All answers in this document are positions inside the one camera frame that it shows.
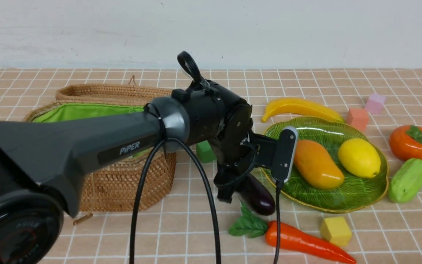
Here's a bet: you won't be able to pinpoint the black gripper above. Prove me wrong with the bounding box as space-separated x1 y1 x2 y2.
210 128 255 204

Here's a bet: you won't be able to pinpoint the dark purple plastic eggplant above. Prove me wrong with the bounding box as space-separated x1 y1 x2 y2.
237 174 276 216

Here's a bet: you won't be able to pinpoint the orange plastic carrot green leaves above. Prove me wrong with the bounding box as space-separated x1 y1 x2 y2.
228 202 357 264

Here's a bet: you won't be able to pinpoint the yellow plastic banana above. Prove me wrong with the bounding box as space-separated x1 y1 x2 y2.
261 98 345 122

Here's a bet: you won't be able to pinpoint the orange yellow plastic mango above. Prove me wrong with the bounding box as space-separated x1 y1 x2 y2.
294 140 345 190

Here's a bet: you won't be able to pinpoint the yellow plastic lemon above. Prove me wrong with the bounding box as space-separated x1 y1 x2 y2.
338 138 381 178

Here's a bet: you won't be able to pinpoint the orange plastic persimmon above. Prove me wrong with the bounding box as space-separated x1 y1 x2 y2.
389 125 422 161

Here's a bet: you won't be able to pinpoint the light green plastic cucumber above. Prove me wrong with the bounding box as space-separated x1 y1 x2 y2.
388 158 422 203

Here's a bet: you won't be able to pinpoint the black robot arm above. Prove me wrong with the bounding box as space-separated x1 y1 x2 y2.
0 87 256 264

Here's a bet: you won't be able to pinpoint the green foam cube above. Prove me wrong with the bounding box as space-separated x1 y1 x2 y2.
196 141 216 163

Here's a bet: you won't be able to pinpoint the woven wicker basket lid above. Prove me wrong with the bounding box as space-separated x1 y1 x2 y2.
55 76 171 106

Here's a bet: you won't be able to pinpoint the yellow foam cube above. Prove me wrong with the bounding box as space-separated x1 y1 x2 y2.
319 217 352 247

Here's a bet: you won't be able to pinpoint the green glass leaf plate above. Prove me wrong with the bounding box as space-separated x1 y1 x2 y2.
264 116 389 214

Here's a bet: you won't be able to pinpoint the woven wicker basket green lining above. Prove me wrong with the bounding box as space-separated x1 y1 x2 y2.
24 101 177 212

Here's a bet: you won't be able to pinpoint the orange pink foam cube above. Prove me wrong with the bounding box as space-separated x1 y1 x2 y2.
346 107 370 132

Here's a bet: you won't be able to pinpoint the light pink foam cube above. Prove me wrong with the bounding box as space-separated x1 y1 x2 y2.
364 93 386 115

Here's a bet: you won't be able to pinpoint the wooden basket toggle clasp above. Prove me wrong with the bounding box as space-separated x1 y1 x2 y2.
73 212 93 226

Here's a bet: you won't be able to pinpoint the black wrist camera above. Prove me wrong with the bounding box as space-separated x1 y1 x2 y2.
250 126 299 183

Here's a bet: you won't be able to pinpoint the black cable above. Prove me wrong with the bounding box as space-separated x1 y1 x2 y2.
130 138 222 264

